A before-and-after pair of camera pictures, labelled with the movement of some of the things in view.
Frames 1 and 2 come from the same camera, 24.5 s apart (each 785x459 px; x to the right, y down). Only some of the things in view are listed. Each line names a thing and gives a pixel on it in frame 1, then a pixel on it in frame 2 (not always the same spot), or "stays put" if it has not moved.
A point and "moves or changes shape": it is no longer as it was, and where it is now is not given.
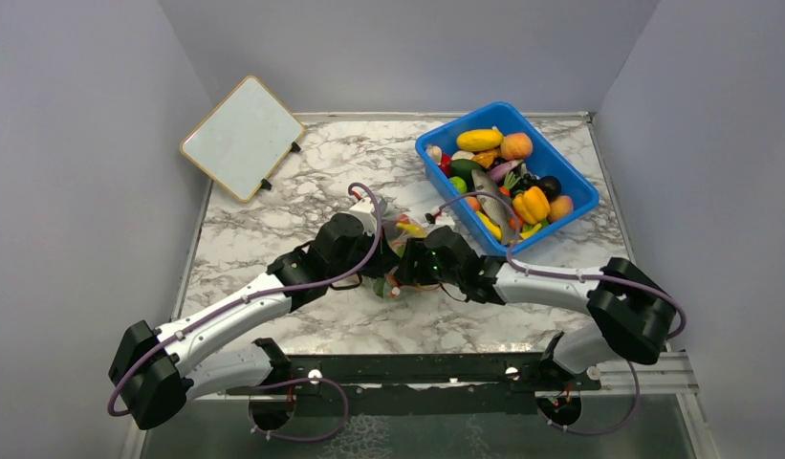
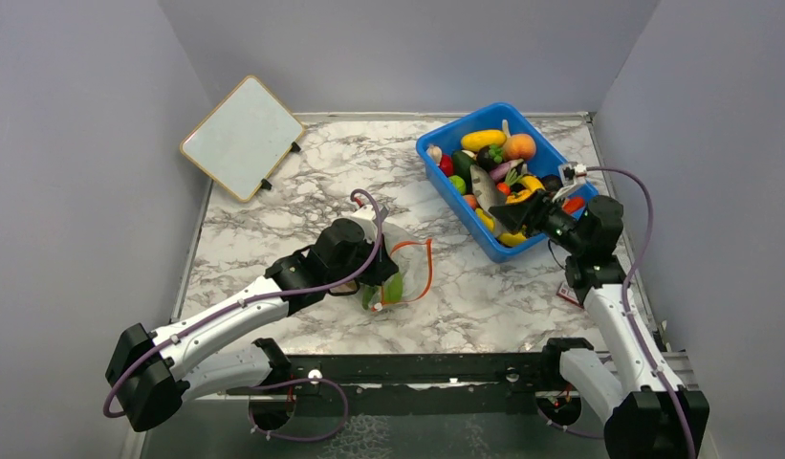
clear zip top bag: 396,230 moves or changes shape
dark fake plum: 551,185 stays put
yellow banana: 495,229 -> 512,240
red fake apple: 446,163 stays put
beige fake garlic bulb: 435,152 stays put
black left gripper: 372,239 stays put
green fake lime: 460,184 stays put
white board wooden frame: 242,141 stays put
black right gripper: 408,268 -> 518,215
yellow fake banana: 413,229 -> 532,183
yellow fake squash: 479,140 stays put
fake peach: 516,146 stays put
